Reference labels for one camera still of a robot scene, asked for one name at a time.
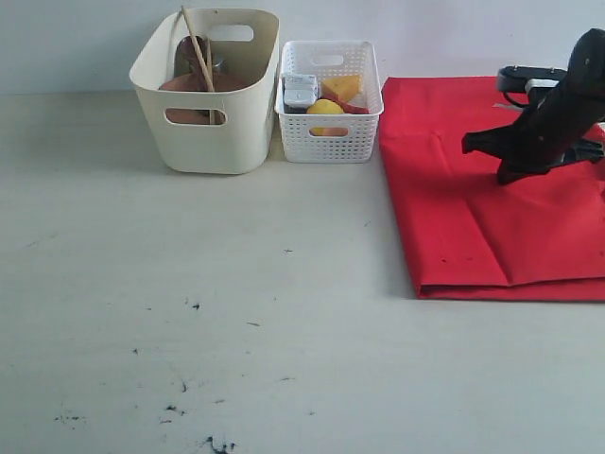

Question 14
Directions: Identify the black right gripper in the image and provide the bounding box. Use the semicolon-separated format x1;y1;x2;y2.
461;78;604;185

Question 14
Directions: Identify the red tablecloth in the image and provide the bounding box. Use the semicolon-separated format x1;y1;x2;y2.
379;77;604;302

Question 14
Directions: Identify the red sausage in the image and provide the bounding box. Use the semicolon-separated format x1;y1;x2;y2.
321;95;370;114

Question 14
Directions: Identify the yellow cheese wedge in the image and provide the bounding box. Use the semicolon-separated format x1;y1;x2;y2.
320;75;362;103

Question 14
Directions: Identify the brown egg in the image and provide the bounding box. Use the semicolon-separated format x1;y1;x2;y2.
322;127;349;137

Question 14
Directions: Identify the yellow lemon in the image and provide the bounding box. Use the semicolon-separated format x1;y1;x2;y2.
306;98;344;136

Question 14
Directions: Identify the white milk carton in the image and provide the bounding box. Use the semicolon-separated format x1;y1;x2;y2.
282;73;320;114

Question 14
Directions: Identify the brown wooden plate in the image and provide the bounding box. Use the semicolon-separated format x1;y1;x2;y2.
159;73;245;125

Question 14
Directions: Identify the wooden chopstick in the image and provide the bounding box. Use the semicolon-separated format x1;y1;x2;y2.
201;36;215;93
181;5;204;76

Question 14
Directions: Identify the dark wooden spoon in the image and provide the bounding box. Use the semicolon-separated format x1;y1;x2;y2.
177;36;207;91

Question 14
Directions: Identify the stainless steel cup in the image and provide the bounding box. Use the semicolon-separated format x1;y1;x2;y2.
212;54;229;76

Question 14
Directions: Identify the silver table knife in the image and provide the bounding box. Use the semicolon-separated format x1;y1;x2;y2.
174;46;191;78

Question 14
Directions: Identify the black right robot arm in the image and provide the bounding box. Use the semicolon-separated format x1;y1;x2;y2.
461;28;604;184

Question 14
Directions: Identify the white perforated plastic basket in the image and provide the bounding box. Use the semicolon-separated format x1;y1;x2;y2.
275;41;384;164

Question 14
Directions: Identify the cream plastic bin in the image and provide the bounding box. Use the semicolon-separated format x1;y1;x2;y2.
130;8;280;175

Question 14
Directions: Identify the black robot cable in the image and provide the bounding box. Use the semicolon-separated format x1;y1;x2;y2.
501;89;528;113

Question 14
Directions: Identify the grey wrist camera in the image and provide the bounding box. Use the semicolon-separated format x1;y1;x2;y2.
496;65;567;94

